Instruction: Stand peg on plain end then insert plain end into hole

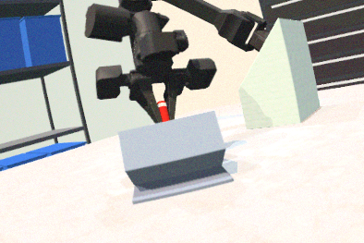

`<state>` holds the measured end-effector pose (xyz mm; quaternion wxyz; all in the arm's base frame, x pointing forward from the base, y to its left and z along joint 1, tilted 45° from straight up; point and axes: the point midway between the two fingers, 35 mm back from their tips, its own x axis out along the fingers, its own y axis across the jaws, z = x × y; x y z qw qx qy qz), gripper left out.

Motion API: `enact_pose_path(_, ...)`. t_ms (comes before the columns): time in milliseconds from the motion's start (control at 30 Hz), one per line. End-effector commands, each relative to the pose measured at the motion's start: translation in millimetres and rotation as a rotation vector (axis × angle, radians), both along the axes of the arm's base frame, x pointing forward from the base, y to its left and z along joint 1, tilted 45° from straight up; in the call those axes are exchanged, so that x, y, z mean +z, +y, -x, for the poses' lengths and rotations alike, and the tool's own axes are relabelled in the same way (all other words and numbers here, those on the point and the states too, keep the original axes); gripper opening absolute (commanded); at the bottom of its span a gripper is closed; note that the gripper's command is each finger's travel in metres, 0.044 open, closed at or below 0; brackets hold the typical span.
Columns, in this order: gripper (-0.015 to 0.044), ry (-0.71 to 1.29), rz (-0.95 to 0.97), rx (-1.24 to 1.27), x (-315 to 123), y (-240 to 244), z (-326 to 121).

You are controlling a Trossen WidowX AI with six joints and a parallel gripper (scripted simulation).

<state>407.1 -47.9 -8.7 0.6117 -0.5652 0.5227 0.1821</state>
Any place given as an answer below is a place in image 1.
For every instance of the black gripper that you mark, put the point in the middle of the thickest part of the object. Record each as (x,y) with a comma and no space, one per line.
(198,75)

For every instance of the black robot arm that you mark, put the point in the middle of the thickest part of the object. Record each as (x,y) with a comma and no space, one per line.
(133,17)

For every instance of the red peg with white band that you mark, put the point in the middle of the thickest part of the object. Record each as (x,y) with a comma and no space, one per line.
(163,111)

